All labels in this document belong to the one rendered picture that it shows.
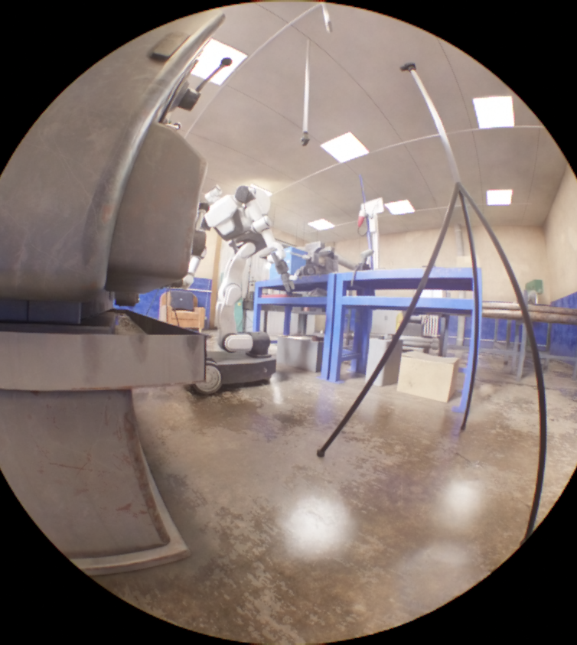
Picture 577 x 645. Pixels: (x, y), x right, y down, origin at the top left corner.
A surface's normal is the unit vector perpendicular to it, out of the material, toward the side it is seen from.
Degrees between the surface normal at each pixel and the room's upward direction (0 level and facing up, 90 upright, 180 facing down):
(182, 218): 90
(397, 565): 0
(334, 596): 0
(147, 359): 90
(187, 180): 90
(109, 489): 90
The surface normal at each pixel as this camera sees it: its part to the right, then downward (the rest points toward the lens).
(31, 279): 0.61, 0.44
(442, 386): -0.78, -0.03
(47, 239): 0.69, 0.07
